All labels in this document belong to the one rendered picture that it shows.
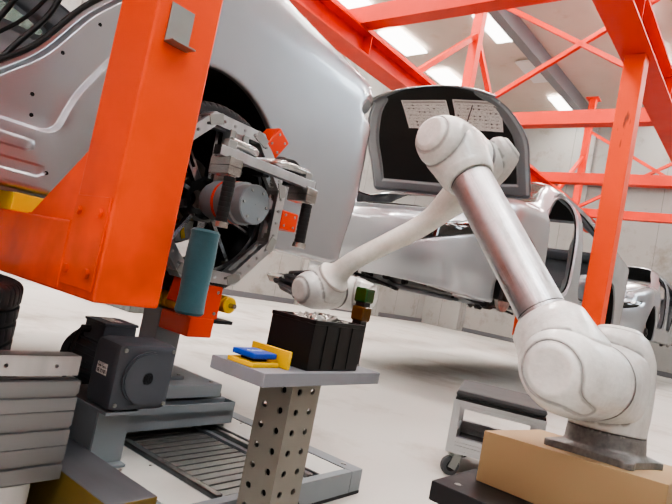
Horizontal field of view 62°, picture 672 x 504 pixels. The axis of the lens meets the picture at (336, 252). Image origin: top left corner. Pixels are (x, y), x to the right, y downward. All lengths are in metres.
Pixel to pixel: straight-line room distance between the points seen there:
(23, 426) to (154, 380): 0.36
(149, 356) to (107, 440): 0.24
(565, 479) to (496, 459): 0.14
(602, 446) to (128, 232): 1.07
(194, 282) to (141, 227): 0.46
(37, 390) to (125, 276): 0.29
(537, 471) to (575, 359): 0.31
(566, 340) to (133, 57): 1.05
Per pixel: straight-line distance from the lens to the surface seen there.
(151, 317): 2.04
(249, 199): 1.78
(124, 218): 1.28
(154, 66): 1.33
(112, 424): 1.63
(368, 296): 1.51
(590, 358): 1.09
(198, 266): 1.71
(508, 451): 1.30
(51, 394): 1.38
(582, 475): 1.26
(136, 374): 1.55
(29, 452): 1.40
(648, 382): 1.32
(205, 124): 1.86
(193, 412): 2.03
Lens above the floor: 0.66
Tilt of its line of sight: 3 degrees up
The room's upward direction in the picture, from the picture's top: 11 degrees clockwise
